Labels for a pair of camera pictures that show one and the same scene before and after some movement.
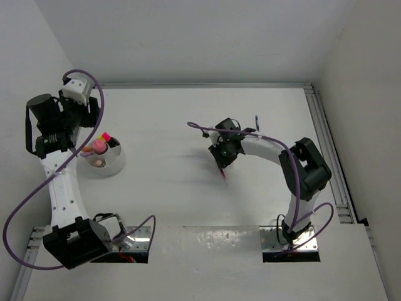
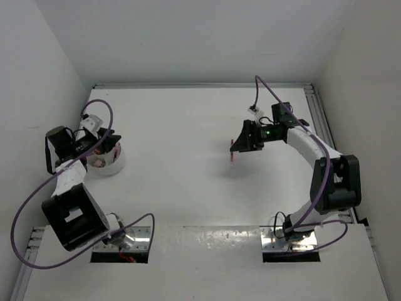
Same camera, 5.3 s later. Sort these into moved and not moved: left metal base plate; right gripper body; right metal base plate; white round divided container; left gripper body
Moved: left gripper body; right gripper body
Not moved: right metal base plate; white round divided container; left metal base plate
